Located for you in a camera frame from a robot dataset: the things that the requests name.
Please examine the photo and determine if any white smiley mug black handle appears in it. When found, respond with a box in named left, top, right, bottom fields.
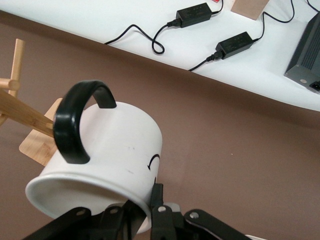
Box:
left=24, top=79, right=165, bottom=235

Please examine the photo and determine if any wooden mug stand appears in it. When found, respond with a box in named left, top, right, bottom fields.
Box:
left=0, top=38, right=65, bottom=167

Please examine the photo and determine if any black adapter mains cable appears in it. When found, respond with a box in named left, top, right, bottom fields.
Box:
left=188, top=51, right=224, bottom=72
left=104, top=21, right=181, bottom=55

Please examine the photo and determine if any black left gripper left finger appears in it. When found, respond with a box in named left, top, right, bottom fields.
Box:
left=23, top=199, right=151, bottom=240

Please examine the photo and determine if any black power adapter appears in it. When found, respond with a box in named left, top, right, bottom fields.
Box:
left=215, top=31, right=254, bottom=60
left=175, top=2, right=213, bottom=29

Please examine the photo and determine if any thin black adapter output cable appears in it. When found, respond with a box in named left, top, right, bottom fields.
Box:
left=211, top=0, right=225, bottom=15
left=251, top=0, right=296, bottom=42

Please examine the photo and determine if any dark grey power supply box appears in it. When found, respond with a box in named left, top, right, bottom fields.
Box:
left=284, top=11, right=320, bottom=95

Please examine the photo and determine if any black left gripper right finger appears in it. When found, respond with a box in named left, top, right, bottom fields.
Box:
left=149, top=183, right=253, bottom=240

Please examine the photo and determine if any brown cardboard block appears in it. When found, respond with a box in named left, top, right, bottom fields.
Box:
left=230, top=0, right=270, bottom=21

